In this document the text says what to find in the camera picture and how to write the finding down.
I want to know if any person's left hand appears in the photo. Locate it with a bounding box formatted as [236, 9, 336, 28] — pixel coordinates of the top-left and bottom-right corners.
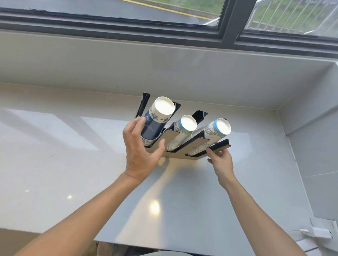
[123, 117, 166, 185]

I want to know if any person's right hand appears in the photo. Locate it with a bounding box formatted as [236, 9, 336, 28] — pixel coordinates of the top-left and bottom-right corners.
[206, 148, 235, 190]

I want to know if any black cup holder rack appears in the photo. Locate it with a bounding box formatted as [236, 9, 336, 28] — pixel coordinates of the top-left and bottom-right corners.
[135, 92, 232, 161]

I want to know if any dark blue paper cup stack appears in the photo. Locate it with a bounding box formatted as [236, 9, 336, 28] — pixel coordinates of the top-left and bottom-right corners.
[141, 96, 176, 148]

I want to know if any person's left forearm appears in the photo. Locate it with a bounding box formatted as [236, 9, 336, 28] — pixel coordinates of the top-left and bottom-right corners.
[14, 171, 141, 256]

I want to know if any person's right forearm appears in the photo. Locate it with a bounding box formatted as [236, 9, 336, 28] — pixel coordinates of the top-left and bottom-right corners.
[220, 175, 308, 256]

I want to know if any long white paper cup stack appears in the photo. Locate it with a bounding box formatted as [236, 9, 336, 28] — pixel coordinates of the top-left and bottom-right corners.
[184, 118, 232, 156]

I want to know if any short white paper cup stack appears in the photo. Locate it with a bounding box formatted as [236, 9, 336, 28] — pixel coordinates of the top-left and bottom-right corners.
[165, 115, 198, 152]

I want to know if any white charger plug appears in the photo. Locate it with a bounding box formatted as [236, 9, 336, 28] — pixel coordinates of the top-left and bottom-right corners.
[300, 226, 333, 239]

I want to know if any white metal railing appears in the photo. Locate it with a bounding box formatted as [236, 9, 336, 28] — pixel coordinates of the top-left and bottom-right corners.
[246, 0, 338, 38]

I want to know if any dark window frame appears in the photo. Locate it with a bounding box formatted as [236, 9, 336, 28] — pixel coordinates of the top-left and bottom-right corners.
[0, 0, 338, 59]

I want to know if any white wall socket box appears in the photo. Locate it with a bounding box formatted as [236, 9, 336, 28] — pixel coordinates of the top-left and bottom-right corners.
[309, 217, 338, 238]

